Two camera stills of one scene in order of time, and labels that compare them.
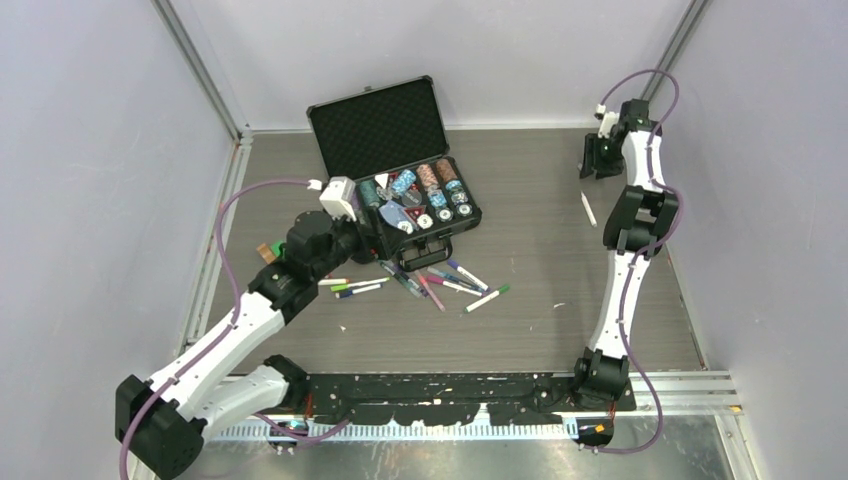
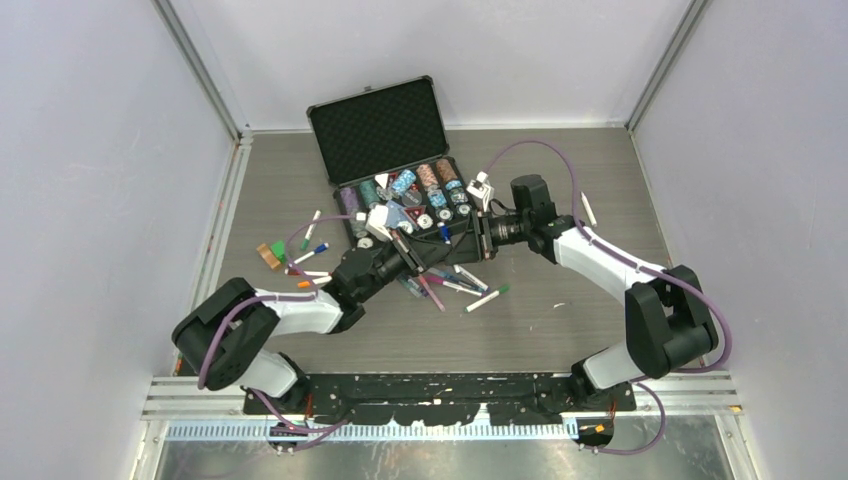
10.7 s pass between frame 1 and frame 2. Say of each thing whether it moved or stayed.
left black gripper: moved
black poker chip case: stayed
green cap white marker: stayed
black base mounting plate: stayed
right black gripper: moved
